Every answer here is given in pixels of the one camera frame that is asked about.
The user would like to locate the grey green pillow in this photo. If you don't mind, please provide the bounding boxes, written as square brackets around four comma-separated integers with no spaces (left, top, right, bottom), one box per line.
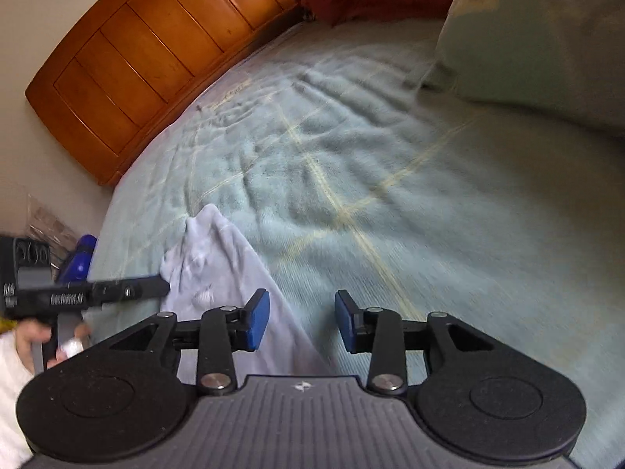
[423,0,624,136]

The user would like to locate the white sleeve forearm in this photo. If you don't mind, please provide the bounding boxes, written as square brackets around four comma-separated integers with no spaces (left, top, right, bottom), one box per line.
[0,331,33,469]

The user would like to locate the person's left hand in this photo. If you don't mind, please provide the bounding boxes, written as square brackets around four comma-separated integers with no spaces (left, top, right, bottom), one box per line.
[14,320,91,374]

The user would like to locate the green bed blanket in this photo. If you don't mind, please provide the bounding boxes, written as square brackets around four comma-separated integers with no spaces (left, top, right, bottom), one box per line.
[90,21,624,468]

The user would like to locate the wooden headboard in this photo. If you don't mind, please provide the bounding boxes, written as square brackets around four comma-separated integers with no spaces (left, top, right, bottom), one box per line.
[25,0,302,186]

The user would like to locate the grey garment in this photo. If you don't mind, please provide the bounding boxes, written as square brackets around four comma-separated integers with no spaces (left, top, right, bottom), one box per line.
[160,204,329,382]

